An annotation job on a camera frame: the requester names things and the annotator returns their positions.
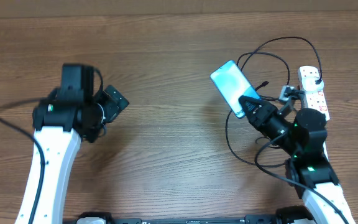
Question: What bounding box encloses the black Samsung Galaxy smartphone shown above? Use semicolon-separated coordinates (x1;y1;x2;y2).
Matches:
210;60;261;119

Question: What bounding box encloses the black USB charging cable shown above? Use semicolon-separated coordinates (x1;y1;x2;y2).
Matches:
224;36;324;169

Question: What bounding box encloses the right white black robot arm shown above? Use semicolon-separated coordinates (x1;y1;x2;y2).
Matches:
239;96;354;223

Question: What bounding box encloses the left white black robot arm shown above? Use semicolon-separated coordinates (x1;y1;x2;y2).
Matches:
16;63;129;223

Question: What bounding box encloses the white charger plug adapter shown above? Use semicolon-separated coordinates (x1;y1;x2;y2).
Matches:
300;77;324;94

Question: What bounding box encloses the white power strip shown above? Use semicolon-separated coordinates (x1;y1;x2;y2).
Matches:
298;66;330;121

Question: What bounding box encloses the brown cardboard backdrop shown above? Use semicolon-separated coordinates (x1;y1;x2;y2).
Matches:
0;0;358;18

